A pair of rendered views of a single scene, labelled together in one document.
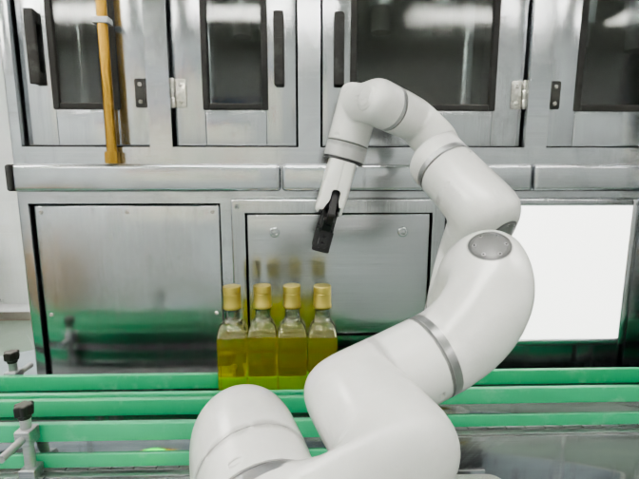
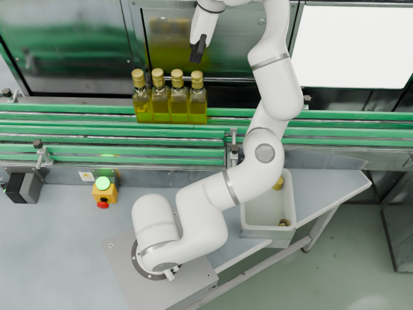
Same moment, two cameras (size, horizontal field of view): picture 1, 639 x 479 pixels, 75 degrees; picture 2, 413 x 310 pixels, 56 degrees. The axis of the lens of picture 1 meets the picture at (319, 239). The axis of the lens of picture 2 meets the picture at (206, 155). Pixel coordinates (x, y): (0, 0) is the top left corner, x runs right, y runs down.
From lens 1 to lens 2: 0.59 m
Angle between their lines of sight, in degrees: 48
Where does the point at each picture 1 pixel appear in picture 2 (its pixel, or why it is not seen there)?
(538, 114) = not seen: outside the picture
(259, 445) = (157, 235)
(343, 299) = (216, 61)
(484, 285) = (255, 174)
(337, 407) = (185, 221)
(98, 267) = (39, 32)
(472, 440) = not seen: hidden behind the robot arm
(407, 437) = (205, 242)
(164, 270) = (86, 35)
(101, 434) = (79, 151)
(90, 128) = not seen: outside the picture
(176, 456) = (120, 159)
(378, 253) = (242, 35)
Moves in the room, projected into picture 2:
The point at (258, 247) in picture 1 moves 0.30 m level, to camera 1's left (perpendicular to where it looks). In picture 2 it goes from (152, 29) to (53, 25)
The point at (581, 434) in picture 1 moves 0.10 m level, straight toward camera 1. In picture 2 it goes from (344, 150) to (330, 170)
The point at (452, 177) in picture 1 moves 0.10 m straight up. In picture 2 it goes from (266, 85) to (273, 48)
